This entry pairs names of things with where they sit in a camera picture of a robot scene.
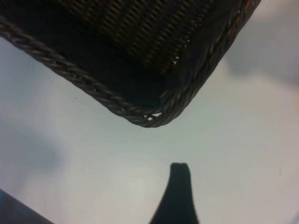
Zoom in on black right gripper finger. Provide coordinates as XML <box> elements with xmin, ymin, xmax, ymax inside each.
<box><xmin>149</xmin><ymin>162</ymin><xmax>202</xmax><ymax>224</ymax></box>

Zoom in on dark brown wicker basket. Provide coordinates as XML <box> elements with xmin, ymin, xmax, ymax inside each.
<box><xmin>0</xmin><ymin>0</ymin><xmax>263</xmax><ymax>128</ymax></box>

